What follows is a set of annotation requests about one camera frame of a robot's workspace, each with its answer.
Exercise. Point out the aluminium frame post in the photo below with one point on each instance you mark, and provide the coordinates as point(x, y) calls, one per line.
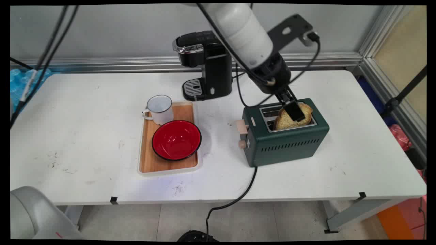
point(385, 78)

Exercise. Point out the black round floor object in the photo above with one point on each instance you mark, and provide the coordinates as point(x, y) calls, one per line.
point(196, 236)

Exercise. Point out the white enamel mug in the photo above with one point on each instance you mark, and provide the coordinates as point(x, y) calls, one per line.
point(160, 110)

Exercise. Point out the blue plastic bag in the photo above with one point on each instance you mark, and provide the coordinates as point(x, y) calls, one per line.
point(18, 85)

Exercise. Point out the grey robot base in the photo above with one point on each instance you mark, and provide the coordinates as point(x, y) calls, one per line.
point(34, 214)

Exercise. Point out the grey slanted table leg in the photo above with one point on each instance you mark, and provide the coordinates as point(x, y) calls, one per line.
point(357, 214)

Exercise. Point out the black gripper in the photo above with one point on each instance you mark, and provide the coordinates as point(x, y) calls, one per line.
point(274, 73)

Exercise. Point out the red plastic bag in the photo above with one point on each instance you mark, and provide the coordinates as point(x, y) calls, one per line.
point(400, 136)

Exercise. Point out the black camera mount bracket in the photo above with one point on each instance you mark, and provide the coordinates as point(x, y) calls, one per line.
point(289, 29)

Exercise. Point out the toasted bread slice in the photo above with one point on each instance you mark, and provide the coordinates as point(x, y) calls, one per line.
point(281, 121)

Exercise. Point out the wooden tray with white rim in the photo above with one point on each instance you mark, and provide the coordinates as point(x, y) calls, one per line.
point(148, 156)

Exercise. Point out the black tripod stand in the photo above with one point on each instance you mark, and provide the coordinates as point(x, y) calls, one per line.
point(402, 95)

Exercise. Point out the orange floor block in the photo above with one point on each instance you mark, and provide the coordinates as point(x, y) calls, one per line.
point(395, 223)

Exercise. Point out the red bowl with black rim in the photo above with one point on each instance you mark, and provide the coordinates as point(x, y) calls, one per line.
point(176, 141)

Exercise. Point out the thin black rod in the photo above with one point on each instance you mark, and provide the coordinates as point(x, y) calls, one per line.
point(22, 63)

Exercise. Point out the black coffee machine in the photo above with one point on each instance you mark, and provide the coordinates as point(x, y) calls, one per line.
point(214, 68)

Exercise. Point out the long aluminium frame rail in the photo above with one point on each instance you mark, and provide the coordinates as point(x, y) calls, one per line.
point(119, 63)

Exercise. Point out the black tape piece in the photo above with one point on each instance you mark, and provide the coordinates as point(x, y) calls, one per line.
point(362, 195)
point(113, 200)

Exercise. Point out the beige toaster knob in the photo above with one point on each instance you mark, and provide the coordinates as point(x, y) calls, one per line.
point(242, 144)

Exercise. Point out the small grey wrist camera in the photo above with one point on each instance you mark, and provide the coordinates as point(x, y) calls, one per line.
point(309, 39)

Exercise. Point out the dark green toaster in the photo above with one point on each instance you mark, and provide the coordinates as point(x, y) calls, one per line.
point(286, 146)

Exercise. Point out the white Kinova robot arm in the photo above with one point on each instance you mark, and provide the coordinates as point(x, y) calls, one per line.
point(243, 30)

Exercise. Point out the beige toaster lever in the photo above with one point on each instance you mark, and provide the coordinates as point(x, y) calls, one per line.
point(242, 126)

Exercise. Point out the grey upright table leg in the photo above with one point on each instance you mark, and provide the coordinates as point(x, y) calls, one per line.
point(71, 214)

